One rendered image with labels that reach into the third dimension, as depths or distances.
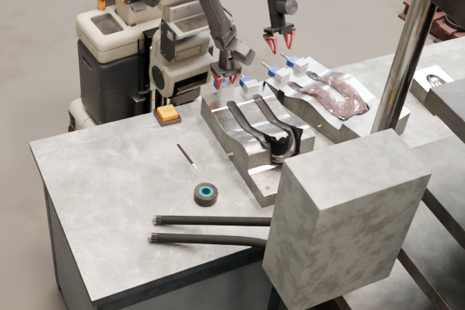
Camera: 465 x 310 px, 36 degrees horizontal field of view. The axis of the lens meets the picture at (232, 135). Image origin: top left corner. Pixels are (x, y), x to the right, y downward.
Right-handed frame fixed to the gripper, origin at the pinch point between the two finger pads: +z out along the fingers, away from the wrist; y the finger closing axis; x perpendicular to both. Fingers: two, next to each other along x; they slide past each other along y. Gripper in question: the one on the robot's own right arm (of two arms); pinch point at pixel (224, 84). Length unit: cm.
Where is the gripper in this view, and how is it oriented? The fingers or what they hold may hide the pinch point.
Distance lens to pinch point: 259.7
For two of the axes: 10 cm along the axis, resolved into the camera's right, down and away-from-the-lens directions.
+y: 8.9, -2.6, 3.7
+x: -4.4, -6.4, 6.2
